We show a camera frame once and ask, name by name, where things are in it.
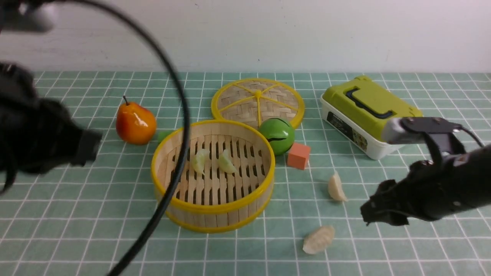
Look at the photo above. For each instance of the pale green dumpling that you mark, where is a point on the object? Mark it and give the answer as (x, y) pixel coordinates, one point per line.
(201, 162)
(225, 162)

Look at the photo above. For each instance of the green round toy ball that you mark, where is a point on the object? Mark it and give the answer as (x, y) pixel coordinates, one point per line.
(279, 133)

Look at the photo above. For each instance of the woven bamboo steamer lid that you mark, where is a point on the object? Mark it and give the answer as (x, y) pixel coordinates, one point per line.
(254, 100)

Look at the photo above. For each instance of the bamboo steamer tray yellow rim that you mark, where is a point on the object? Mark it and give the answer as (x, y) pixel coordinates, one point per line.
(217, 201)

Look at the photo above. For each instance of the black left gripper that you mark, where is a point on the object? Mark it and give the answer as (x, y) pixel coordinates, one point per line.
(38, 133)

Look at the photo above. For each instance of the white dumpling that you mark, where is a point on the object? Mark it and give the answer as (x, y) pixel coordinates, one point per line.
(318, 240)
(335, 189)

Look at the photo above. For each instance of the small green block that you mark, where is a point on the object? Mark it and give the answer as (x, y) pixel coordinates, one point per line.
(161, 135)

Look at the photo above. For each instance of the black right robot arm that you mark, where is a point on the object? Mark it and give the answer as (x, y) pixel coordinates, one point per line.
(472, 175)

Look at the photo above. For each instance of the orange red toy pear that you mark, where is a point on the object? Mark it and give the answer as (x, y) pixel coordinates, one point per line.
(135, 124)

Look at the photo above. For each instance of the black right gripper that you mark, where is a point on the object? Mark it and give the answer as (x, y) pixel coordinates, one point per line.
(428, 193)

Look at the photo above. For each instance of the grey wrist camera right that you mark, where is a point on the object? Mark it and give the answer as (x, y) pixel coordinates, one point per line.
(435, 132)

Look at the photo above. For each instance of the green white lidded box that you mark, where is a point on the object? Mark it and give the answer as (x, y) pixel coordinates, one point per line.
(359, 110)

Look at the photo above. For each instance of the orange foam cube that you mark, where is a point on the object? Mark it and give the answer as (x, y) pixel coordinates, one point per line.
(298, 156)

